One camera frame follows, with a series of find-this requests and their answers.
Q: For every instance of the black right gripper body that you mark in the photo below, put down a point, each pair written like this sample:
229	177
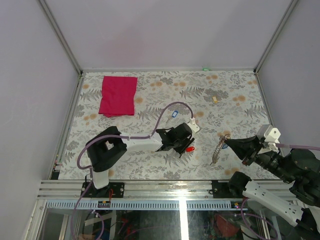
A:
255	155

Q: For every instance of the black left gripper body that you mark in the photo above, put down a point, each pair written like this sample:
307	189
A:
180	146

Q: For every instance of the red tag key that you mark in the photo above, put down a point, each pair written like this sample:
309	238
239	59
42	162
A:
190	149

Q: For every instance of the grey keyring with yellow handle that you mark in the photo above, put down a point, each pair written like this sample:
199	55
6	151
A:
219	147

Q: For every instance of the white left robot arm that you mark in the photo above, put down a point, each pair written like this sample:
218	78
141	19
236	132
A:
110	145

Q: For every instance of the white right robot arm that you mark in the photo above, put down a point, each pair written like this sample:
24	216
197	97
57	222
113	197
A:
295	195

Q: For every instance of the loose blue tag key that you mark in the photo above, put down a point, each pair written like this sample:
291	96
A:
172	116

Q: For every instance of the loose yellow tag key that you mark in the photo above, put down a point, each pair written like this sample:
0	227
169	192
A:
214	99

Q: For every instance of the pink folded cloth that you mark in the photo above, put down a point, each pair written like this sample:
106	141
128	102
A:
117	96

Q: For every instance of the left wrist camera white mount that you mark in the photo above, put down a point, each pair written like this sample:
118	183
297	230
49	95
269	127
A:
193	125

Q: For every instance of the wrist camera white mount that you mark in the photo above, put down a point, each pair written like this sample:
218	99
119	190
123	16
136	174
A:
269	137
193	125

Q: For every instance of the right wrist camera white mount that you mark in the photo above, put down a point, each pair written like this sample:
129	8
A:
269	137

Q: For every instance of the metal front rail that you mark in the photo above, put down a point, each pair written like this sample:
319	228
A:
139	194

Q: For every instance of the aluminium enclosure frame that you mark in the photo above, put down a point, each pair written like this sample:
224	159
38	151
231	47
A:
166	35

